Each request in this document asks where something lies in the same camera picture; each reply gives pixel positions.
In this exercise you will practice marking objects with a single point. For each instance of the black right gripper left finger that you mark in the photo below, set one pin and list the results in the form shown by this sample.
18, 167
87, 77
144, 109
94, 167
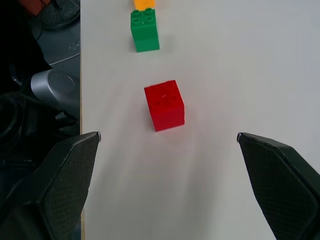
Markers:
60, 185

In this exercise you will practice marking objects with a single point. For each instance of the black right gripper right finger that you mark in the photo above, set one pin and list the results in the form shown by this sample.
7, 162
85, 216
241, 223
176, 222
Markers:
280, 185

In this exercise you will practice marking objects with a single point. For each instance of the black mesh fabric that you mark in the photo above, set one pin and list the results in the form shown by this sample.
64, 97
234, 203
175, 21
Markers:
17, 112

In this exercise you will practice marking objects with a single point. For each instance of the silver robot body joint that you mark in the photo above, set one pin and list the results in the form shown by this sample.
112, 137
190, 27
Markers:
53, 88

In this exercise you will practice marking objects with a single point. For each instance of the red building block cube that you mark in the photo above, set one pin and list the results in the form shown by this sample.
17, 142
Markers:
165, 106

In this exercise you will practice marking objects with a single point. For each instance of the black round base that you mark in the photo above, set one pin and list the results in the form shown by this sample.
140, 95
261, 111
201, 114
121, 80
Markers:
58, 12

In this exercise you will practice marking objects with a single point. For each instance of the green building block cube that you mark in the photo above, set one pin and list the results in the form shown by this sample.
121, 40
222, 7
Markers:
145, 31

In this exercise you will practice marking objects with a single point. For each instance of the orange building block cube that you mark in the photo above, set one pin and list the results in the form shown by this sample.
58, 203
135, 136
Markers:
144, 3

